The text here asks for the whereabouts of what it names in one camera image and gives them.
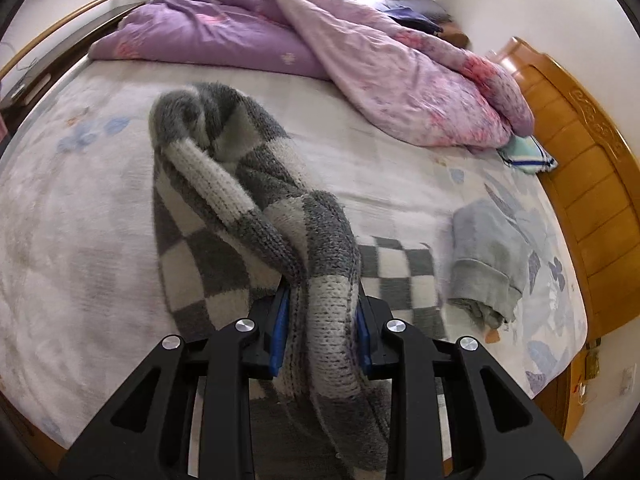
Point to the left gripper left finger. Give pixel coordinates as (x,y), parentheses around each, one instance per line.
(184,412)

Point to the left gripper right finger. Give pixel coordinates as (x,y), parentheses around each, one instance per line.
(454,412)

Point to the grey white checkered sweater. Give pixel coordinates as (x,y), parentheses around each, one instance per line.
(237,212)

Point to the white floral bed sheet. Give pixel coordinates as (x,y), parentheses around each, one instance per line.
(81,303)

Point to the folded grey garment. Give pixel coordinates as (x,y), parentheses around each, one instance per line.
(489,263)

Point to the teal striped pillow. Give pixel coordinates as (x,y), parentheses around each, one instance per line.
(527,155)

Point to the wooden bed headboard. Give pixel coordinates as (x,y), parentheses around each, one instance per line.
(594,192)

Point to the purple floral quilt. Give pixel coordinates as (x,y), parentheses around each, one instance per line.
(414,86)

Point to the dark blue pillow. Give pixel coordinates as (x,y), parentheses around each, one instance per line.
(424,15)

